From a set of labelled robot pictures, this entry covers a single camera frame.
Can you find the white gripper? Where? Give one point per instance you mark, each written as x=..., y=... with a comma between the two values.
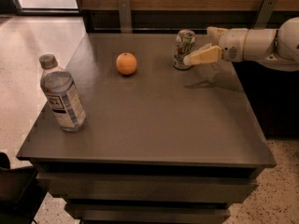
x=233, y=44

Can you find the green white 7up can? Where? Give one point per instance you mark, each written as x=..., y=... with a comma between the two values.
x=185, y=41

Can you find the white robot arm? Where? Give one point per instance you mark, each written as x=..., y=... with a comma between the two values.
x=273, y=48

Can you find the orange fruit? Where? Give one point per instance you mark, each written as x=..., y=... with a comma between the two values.
x=126, y=63

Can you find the dark grey drawer cabinet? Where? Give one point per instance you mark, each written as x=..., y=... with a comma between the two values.
x=160, y=146

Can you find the clear plastic water bottle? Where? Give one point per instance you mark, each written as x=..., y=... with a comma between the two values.
x=61, y=92

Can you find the black chair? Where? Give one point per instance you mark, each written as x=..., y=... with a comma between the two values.
x=20, y=193

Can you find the right metal wall bracket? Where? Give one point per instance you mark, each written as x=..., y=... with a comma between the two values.
x=264, y=14

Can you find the metal wall bracket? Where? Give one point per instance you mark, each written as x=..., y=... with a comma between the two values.
x=264, y=14
x=124, y=9

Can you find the left metal wall bracket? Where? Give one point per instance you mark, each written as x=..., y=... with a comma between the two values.
x=124, y=9

